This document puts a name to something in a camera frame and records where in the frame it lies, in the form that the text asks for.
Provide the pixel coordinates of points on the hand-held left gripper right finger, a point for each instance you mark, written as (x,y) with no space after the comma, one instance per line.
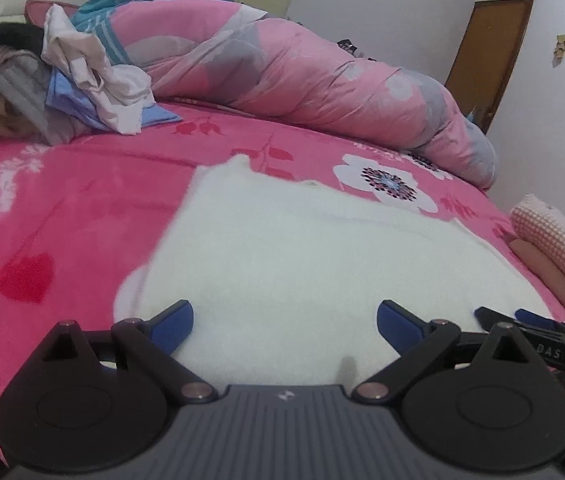
(397,329)

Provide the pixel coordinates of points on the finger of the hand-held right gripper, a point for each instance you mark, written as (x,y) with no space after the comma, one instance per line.
(492,317)
(535,317)

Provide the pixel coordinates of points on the dark cloth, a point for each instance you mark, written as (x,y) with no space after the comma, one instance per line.
(12,37)

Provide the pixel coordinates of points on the brown wooden door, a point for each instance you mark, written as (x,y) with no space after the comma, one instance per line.
(492,60)

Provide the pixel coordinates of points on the beige folded garment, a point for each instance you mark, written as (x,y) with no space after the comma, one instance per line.
(547,280)

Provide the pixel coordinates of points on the pink checkered folded sweater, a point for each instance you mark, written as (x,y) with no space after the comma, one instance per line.
(557,240)

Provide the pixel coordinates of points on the cream white sweater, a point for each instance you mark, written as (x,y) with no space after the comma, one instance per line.
(312,270)

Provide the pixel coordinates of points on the white crumpled cloth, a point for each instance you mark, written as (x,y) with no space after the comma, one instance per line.
(87,65)

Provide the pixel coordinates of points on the pink grey floral duvet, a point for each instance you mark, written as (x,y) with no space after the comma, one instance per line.
(287,70)

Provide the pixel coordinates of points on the grey ribbed cloth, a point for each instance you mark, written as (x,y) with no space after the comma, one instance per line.
(27,90)

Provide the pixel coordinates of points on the pink pillow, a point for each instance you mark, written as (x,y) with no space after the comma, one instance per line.
(35,12)

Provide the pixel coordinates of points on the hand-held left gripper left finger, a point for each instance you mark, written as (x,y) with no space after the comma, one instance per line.
(172,329)

